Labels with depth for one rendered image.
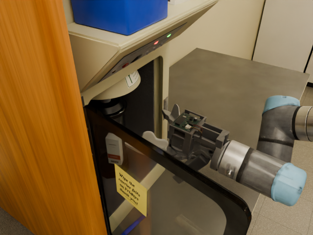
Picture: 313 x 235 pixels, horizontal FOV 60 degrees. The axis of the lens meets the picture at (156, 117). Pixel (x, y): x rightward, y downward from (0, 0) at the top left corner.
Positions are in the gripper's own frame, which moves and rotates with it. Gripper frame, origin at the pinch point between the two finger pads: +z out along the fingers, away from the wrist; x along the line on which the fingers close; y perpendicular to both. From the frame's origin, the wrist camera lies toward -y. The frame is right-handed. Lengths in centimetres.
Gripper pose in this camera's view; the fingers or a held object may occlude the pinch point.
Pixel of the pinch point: (145, 127)
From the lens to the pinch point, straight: 66.3
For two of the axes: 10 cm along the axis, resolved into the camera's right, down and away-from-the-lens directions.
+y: 0.3, -7.9, -6.1
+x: -5.5, 5.0, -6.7
